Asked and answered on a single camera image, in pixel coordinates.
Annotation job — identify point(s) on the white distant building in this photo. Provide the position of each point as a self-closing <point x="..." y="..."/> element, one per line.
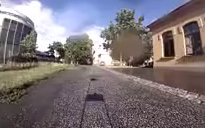
<point x="102" y="55"/>

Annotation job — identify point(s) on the small dark ground cover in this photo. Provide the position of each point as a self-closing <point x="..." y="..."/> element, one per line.
<point x="93" y="79"/>

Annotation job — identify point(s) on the group of green trees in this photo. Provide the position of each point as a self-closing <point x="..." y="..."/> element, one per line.
<point x="77" y="50"/>

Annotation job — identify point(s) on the dark rectangular ground cover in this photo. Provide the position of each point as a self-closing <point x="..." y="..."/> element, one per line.
<point x="94" y="97"/>

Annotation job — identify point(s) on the large green tree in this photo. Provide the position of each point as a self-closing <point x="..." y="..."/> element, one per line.
<point x="126" y="40"/>

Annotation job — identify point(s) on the grey gravelled asphalt path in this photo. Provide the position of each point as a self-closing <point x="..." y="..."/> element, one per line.
<point x="130" y="106"/>

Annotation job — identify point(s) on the light cobblestone kerb strip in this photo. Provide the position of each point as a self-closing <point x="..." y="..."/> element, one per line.
<point x="170" y="89"/>

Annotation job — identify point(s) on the dark smooth paved area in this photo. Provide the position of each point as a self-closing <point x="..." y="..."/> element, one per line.
<point x="176" y="78"/>

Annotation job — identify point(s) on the small green tree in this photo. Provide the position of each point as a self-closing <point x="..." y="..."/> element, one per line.
<point x="28" y="45"/>

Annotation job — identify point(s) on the beige brick building arched windows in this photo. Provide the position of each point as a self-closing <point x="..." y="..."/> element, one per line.
<point x="186" y="36"/>

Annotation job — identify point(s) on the grass strip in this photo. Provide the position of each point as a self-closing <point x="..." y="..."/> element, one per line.
<point x="13" y="78"/>

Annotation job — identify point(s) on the white curved glass building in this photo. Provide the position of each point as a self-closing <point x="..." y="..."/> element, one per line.
<point x="10" y="36"/>

